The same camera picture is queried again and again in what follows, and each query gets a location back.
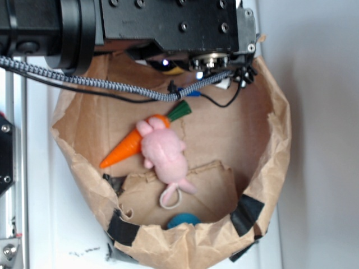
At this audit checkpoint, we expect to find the pink plush bunny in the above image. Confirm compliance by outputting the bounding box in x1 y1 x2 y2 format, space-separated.
136 117 197 210

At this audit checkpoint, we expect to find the blue ball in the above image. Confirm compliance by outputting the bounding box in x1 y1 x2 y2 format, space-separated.
167 213 201 229

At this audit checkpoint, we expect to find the aluminium frame rail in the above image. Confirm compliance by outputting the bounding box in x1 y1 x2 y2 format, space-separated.
1 68 30 268

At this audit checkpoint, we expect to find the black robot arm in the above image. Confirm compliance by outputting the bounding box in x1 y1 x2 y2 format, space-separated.
1 0 258 83

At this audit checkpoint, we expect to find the yellow green sponge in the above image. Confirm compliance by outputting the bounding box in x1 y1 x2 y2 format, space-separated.
146 59 185 76

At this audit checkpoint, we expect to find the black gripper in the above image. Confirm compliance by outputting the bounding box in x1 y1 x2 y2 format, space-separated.
95 0 258 84

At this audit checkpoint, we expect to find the black mounting bracket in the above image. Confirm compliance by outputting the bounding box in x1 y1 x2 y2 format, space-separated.
0 112 14 196

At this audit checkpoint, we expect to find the grey braided cable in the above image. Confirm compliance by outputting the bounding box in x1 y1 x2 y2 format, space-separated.
0 54 233 103

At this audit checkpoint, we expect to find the orange plastic toy carrot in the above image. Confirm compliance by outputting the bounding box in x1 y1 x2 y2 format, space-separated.
99 100 192 169

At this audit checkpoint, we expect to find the brown paper bag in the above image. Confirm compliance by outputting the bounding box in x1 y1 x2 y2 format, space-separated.
50 57 291 268

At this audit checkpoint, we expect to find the thin black wire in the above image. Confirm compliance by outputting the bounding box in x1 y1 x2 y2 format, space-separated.
0 66 243 108

